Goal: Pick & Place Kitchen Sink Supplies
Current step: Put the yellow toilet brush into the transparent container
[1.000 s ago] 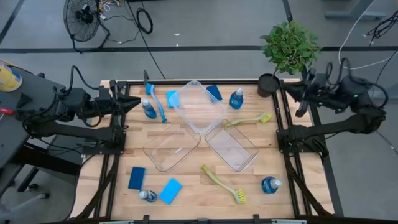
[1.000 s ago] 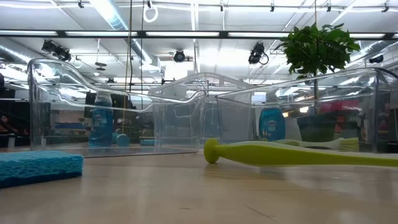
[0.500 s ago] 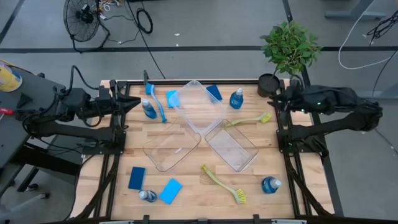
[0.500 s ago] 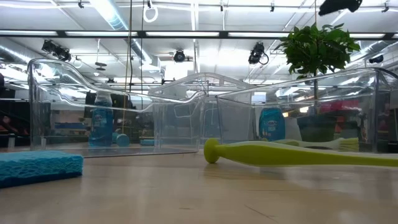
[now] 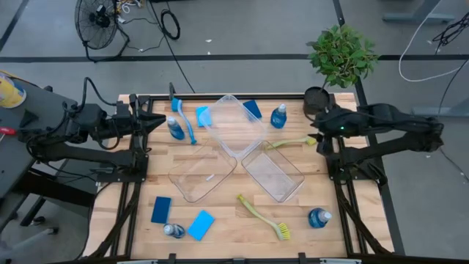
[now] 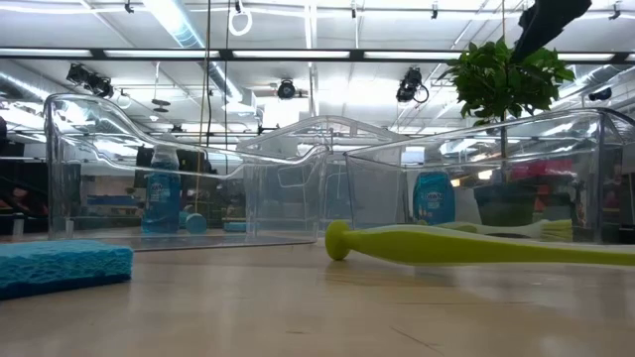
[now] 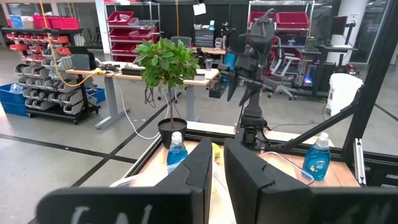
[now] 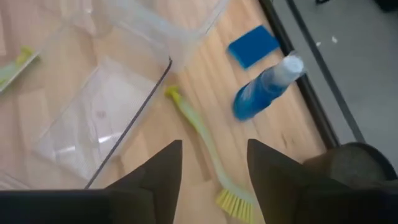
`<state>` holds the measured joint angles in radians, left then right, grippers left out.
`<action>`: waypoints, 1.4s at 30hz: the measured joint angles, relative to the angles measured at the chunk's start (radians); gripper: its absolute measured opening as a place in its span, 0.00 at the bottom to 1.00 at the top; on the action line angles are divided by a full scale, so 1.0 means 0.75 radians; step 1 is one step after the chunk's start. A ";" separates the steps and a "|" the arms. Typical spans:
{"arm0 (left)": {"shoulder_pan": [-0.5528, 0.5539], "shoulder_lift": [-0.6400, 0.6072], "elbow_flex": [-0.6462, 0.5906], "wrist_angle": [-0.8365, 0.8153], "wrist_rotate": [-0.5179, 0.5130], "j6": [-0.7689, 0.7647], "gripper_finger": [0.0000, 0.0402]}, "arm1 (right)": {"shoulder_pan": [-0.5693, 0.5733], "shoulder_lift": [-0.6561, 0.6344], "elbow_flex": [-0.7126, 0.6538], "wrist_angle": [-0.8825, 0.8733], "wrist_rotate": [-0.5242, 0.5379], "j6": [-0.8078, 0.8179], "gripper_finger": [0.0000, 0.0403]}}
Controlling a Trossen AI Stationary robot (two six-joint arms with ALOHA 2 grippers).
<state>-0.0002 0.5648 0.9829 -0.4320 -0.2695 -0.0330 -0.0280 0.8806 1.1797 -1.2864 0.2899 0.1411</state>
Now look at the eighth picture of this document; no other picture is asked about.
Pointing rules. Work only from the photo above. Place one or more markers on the blue dish soap bottle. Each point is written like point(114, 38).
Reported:
point(258, 96)

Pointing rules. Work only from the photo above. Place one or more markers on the green yellow dish brush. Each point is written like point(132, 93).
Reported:
point(23, 56)

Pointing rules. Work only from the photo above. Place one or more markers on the clear acrylic bin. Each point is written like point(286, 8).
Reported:
point(93, 124)

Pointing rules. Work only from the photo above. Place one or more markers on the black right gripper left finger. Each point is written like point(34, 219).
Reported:
point(140, 199)

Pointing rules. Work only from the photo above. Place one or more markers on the blue kitchen sponge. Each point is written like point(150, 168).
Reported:
point(252, 46)

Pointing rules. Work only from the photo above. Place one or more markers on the blue dish brush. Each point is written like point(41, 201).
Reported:
point(194, 118)

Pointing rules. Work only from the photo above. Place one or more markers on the black plant pot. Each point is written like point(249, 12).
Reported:
point(357, 165)

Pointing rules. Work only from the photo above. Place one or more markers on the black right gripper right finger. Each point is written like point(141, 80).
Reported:
point(286, 193)

